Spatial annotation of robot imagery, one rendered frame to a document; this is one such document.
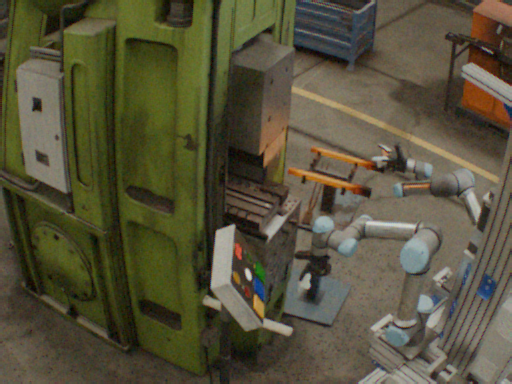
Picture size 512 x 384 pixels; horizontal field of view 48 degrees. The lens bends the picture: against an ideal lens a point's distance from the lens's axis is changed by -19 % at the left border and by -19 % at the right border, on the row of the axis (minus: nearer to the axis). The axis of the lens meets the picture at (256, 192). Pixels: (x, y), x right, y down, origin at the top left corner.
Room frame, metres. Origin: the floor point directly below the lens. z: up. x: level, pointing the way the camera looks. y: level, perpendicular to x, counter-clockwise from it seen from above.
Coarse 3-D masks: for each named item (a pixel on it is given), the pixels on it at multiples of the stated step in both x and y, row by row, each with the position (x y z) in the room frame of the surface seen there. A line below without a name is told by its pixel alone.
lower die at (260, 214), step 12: (228, 192) 2.58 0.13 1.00; (252, 192) 2.60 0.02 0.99; (228, 204) 2.51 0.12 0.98; (240, 204) 2.51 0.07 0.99; (252, 204) 2.52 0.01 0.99; (276, 204) 2.56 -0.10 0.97; (228, 216) 2.46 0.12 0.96; (240, 216) 2.44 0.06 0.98; (252, 216) 2.44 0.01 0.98; (264, 216) 2.44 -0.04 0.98; (252, 228) 2.41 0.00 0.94
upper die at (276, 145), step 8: (280, 136) 2.54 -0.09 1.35; (272, 144) 2.47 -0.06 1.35; (280, 144) 2.55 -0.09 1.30; (232, 152) 2.46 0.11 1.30; (240, 152) 2.44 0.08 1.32; (248, 152) 2.43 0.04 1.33; (264, 152) 2.40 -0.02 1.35; (272, 152) 2.47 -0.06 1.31; (240, 160) 2.44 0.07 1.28; (248, 160) 2.43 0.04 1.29; (256, 160) 2.41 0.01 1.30; (264, 160) 2.40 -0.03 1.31
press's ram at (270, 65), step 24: (240, 48) 2.57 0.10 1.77; (264, 48) 2.59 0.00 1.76; (288, 48) 2.61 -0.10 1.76; (240, 72) 2.39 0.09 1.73; (264, 72) 2.35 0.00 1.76; (288, 72) 2.57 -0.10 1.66; (240, 96) 2.39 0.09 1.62; (264, 96) 2.36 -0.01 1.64; (288, 96) 2.59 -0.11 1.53; (240, 120) 2.39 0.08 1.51; (264, 120) 2.38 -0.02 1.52; (288, 120) 2.61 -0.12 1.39; (240, 144) 2.39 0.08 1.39; (264, 144) 2.39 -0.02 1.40
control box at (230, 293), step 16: (224, 240) 2.03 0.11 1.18; (240, 240) 2.07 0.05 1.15; (224, 256) 1.93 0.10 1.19; (240, 256) 1.98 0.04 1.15; (224, 272) 1.84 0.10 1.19; (240, 272) 1.90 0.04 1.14; (224, 288) 1.77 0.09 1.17; (240, 288) 1.82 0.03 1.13; (224, 304) 1.77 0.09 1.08; (240, 304) 1.77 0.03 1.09; (240, 320) 1.77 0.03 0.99; (256, 320) 1.77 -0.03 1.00
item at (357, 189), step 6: (294, 168) 2.86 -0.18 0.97; (294, 174) 2.83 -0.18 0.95; (300, 174) 2.82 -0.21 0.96; (306, 174) 2.81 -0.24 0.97; (312, 174) 2.81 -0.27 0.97; (318, 180) 2.79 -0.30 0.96; (324, 180) 2.78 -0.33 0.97; (330, 180) 2.77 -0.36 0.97; (336, 180) 2.78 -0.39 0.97; (336, 186) 2.75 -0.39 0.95; (348, 186) 2.74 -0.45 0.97; (354, 186) 2.74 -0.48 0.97; (360, 186) 2.73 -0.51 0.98; (354, 192) 2.71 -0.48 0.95; (360, 192) 2.72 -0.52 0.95; (366, 192) 2.71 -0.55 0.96
